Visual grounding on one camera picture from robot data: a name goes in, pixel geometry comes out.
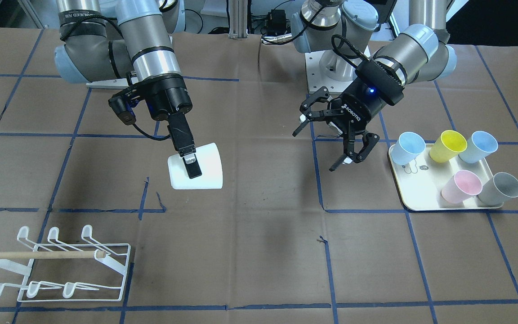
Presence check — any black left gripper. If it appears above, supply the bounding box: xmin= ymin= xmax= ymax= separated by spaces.
xmin=292 ymin=81 xmax=386 ymax=172

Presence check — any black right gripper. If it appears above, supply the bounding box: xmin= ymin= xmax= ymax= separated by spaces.
xmin=108 ymin=74 xmax=203 ymax=179

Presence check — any white plastic cup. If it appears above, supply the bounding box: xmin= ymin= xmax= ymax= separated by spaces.
xmin=167 ymin=142 xmax=223 ymax=189

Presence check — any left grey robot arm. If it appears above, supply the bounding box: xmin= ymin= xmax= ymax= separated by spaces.
xmin=290 ymin=0 xmax=457 ymax=171

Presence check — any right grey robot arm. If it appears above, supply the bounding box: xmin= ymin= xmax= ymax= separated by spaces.
xmin=55 ymin=0 xmax=202 ymax=179

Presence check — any light blue cup at edge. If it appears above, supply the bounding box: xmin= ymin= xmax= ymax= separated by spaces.
xmin=391 ymin=131 xmax=426 ymax=166

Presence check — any yellow plastic cup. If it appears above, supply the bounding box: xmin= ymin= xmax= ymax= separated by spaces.
xmin=429 ymin=130 xmax=468 ymax=163

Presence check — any pink plastic cup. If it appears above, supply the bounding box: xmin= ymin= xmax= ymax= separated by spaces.
xmin=441 ymin=170 xmax=483 ymax=203

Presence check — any light blue plastic cup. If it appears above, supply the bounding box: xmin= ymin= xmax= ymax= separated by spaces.
xmin=459 ymin=130 xmax=498 ymax=164

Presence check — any grey plastic cup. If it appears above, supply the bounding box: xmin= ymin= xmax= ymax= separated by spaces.
xmin=478 ymin=172 xmax=518 ymax=206

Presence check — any cream rectangular tray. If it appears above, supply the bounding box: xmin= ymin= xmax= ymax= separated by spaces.
xmin=388 ymin=144 xmax=503 ymax=212

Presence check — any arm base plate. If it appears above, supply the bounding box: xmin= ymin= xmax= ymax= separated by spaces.
xmin=86 ymin=78 xmax=129 ymax=90
xmin=304 ymin=50 xmax=356 ymax=95

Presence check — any aluminium frame post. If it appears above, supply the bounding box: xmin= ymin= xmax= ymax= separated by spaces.
xmin=226 ymin=0 xmax=250 ymax=39

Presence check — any white wire cup rack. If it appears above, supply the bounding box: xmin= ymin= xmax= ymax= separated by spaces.
xmin=0 ymin=224 xmax=132 ymax=303

